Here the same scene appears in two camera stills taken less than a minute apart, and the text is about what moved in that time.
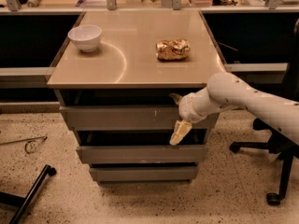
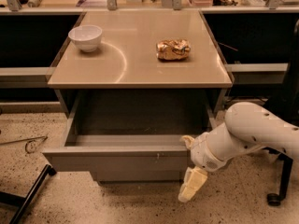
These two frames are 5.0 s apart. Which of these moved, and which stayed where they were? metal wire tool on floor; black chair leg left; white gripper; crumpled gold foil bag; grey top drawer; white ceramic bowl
Moved: white gripper; grey top drawer
Stayed: black chair leg left; metal wire tool on floor; crumpled gold foil bag; white ceramic bowl
